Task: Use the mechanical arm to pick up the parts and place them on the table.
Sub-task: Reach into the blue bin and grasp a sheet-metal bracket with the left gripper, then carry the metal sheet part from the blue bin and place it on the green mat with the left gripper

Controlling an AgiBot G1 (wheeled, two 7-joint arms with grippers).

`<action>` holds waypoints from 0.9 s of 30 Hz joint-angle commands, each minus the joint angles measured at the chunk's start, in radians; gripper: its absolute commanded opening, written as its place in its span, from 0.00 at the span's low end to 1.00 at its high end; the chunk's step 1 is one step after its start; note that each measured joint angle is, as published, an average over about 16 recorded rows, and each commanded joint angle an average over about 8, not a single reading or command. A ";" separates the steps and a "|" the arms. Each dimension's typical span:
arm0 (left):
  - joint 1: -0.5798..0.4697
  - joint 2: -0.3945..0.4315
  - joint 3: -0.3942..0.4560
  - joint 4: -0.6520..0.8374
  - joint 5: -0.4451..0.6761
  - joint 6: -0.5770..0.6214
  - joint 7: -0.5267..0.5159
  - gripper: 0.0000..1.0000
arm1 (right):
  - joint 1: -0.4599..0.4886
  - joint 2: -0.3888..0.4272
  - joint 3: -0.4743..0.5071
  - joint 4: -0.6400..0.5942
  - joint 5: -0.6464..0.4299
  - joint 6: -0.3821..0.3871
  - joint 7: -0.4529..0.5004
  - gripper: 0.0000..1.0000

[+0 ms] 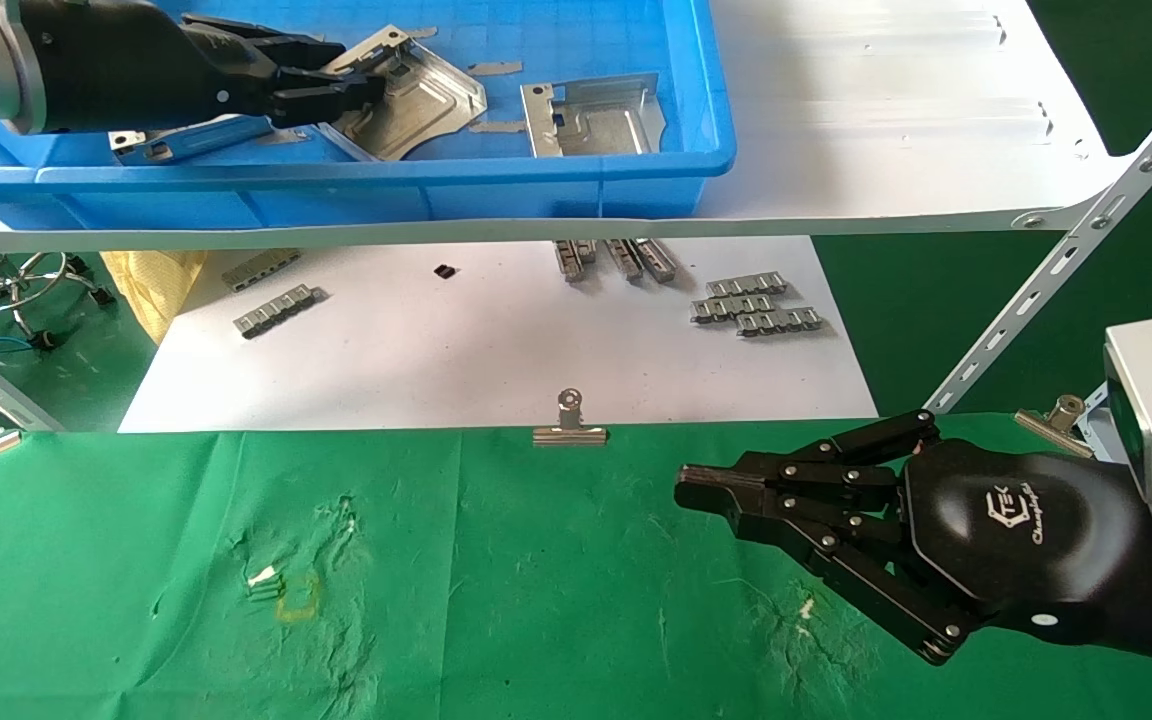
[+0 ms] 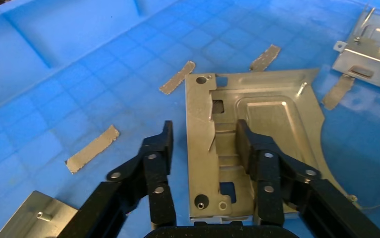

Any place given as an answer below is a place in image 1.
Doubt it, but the blue plastic bin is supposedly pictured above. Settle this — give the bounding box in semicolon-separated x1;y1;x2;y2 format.
0;0;737;231

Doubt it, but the grey metal connector strip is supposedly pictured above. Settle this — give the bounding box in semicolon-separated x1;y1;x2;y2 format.
691;294;775;324
234;284;322;340
706;273;789;298
604;240;645;284
633;238;679;284
734;308;825;338
221;250;302;292
554;240;597;284

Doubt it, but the yellow cloth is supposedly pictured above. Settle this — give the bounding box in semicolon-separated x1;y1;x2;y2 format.
101;250;209;344

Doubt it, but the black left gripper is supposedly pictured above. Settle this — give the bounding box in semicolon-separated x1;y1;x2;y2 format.
21;0;387;136

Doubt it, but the green table cloth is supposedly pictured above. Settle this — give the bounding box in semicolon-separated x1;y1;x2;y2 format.
0;412;1152;720

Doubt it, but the white paper sheet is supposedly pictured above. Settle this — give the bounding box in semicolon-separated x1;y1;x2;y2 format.
119;237;879;433

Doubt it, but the stamped sheet metal part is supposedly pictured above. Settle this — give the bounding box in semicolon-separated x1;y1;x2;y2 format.
108;113;274;166
521;73;669;159
314;25;489;163

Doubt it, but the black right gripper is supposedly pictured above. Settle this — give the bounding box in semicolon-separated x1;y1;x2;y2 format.
674;408;1152;669

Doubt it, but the white shelf board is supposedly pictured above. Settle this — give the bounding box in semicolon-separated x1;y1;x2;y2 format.
0;0;1132;254

